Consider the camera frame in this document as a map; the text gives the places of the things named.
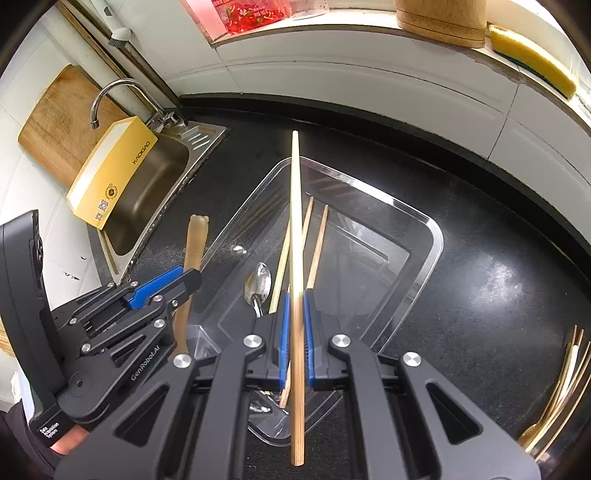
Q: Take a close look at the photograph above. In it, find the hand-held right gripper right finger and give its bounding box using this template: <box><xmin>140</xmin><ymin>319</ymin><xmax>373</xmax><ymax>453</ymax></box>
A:
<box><xmin>304</xmin><ymin>290</ymin><xmax>541</xmax><ymax>480</ymax></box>

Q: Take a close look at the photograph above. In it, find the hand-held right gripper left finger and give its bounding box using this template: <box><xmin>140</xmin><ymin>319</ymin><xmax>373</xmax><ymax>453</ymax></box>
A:
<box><xmin>55</xmin><ymin>293</ymin><xmax>293</xmax><ymax>480</ymax></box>

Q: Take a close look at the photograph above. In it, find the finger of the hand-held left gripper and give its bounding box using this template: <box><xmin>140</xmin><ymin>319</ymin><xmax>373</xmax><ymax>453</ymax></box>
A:
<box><xmin>78</xmin><ymin>298</ymin><xmax>182</xmax><ymax>358</ymax></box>
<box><xmin>51</xmin><ymin>265</ymin><xmax>204</xmax><ymax>326</ymax></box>

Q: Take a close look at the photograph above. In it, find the wooden spatula handle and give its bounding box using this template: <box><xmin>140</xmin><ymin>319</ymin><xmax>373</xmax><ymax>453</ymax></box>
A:
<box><xmin>173</xmin><ymin>215</ymin><xmax>211</xmax><ymax>356</ymax></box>

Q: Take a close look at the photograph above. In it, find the metal spoon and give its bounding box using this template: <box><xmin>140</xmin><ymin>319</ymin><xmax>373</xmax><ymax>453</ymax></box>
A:
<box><xmin>244</xmin><ymin>261</ymin><xmax>273</xmax><ymax>319</ymax></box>

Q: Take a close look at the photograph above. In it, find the clear plastic tray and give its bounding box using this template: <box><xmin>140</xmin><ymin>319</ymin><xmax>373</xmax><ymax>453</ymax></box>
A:
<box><xmin>187</xmin><ymin>157</ymin><xmax>445</xmax><ymax>448</ymax></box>

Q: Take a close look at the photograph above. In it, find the light wooden spoon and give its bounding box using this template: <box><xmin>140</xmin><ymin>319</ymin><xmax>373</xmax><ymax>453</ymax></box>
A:
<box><xmin>517</xmin><ymin>420</ymin><xmax>546</xmax><ymax>452</ymax></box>

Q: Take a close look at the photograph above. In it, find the white ceramic spoon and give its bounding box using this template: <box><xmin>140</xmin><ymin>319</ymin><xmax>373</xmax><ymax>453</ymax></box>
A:
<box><xmin>556</xmin><ymin>344</ymin><xmax>580</xmax><ymax>402</ymax></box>

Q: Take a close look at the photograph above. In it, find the bundle of wooden utensils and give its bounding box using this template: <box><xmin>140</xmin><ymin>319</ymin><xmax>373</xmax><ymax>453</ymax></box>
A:
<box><xmin>536</xmin><ymin>339</ymin><xmax>591</xmax><ymax>462</ymax></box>

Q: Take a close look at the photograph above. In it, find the row of aligned wooden chopsticks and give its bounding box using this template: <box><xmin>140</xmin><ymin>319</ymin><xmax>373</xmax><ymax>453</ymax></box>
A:
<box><xmin>531</xmin><ymin>330</ymin><xmax>587</xmax><ymax>450</ymax></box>

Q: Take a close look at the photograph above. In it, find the person's left forearm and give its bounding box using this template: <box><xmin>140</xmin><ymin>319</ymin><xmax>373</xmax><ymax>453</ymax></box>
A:
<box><xmin>0</xmin><ymin>369</ymin><xmax>65</xmax><ymax>480</ymax></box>

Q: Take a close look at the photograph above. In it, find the person's left hand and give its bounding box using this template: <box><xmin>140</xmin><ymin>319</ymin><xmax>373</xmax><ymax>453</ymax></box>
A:
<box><xmin>48</xmin><ymin>427</ymin><xmax>90</xmax><ymax>457</ymax></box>

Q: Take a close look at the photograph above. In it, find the stainless steel sink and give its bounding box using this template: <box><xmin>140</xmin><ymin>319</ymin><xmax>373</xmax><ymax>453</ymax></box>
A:
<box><xmin>85</xmin><ymin>121</ymin><xmax>230</xmax><ymax>284</ymax></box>

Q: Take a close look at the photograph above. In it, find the yellow cardboard box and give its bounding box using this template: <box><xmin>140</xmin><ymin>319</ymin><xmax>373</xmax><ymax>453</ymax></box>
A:
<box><xmin>66</xmin><ymin>116</ymin><xmax>158</xmax><ymax>230</ymax></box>

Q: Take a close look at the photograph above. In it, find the wooden cutting board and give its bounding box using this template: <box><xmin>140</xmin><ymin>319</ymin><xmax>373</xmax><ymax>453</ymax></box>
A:
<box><xmin>18</xmin><ymin>65</ymin><xmax>127</xmax><ymax>185</ymax></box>

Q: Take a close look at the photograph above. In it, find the chrome faucet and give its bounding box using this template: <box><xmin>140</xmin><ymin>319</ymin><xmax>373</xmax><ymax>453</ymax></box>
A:
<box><xmin>89</xmin><ymin>78</ymin><xmax>185</xmax><ymax>134</ymax></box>

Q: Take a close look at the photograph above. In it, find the red packaged bag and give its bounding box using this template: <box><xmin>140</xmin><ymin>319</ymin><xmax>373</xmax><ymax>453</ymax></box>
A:
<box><xmin>182</xmin><ymin>0</ymin><xmax>333</xmax><ymax>44</ymax></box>

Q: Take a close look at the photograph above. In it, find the empty bamboo holder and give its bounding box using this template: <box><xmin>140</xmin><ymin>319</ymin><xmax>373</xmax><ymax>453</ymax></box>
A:
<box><xmin>394</xmin><ymin>0</ymin><xmax>490</xmax><ymax>49</ymax></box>

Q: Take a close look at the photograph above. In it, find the yellow sponge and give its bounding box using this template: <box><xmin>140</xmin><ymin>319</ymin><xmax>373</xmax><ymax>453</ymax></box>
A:
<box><xmin>488</xmin><ymin>24</ymin><xmax>579</xmax><ymax>100</ymax></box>

